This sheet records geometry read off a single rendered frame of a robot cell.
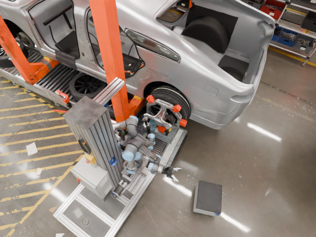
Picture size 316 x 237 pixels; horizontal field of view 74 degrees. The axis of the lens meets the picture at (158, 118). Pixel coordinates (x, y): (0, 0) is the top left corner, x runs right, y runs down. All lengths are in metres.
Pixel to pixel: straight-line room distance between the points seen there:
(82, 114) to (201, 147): 2.60
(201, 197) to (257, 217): 0.99
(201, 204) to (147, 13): 2.60
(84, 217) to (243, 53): 3.76
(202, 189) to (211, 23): 2.71
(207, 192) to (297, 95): 3.22
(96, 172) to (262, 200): 2.63
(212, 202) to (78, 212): 1.85
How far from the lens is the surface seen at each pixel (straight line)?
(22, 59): 4.11
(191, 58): 2.59
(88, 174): 2.37
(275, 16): 5.86
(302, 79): 5.96
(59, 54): 4.13
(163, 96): 2.91
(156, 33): 2.71
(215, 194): 3.29
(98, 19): 2.10
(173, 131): 3.70
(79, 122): 1.71
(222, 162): 3.88
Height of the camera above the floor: 3.39
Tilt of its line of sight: 56 degrees down
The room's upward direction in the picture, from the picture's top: 4 degrees clockwise
